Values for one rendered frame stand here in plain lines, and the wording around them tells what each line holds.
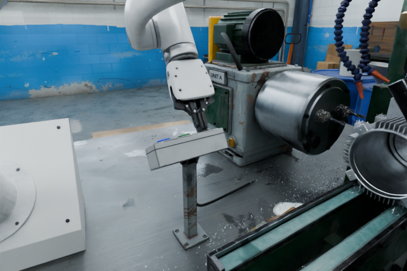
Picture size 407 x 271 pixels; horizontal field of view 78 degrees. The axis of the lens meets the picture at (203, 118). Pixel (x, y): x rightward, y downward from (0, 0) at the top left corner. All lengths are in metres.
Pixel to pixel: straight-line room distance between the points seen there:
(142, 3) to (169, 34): 0.11
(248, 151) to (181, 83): 0.49
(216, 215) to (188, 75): 0.40
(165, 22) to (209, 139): 0.29
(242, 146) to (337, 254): 0.52
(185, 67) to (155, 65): 5.45
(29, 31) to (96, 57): 1.19
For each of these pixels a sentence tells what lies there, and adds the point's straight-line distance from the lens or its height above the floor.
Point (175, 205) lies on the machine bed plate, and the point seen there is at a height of 0.80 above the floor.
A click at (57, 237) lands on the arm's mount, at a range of 0.71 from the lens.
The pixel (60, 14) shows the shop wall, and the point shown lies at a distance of 5.83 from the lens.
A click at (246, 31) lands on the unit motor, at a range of 0.95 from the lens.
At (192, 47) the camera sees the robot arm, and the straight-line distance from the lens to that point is 0.63.
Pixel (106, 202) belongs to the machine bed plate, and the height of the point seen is 0.80.
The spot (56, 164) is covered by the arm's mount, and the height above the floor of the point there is 0.98.
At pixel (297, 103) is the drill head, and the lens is 0.77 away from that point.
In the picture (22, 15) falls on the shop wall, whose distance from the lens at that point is 5.89.
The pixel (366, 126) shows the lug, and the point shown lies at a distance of 0.69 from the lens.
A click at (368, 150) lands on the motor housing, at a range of 0.80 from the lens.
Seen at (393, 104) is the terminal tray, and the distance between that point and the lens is 0.75.
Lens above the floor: 1.30
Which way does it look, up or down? 20 degrees down
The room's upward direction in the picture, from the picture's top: straight up
